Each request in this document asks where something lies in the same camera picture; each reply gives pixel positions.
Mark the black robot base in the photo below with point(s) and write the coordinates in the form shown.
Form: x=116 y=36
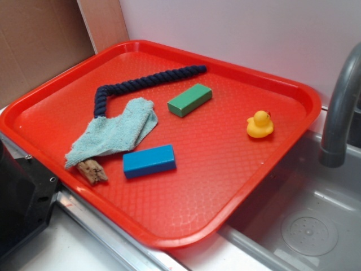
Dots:
x=28 y=194

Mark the light blue cloth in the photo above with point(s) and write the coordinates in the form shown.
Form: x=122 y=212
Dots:
x=105 y=136

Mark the red plastic tray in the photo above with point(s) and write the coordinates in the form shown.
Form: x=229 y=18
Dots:
x=218 y=164

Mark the blue wooden block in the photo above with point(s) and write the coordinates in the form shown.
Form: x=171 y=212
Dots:
x=149 y=161

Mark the green wooden block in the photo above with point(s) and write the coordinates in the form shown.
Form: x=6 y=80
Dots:
x=189 y=100

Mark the yellow rubber duck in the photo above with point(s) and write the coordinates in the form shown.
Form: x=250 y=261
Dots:
x=260 y=125

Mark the brown wood piece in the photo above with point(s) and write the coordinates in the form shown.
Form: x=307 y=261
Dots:
x=92 y=171

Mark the grey sink basin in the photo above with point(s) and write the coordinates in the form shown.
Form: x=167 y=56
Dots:
x=303 y=215

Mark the grey faucet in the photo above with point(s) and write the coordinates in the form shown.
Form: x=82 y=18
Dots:
x=342 y=123

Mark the brown cardboard panel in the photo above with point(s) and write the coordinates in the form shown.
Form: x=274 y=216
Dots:
x=42 y=39

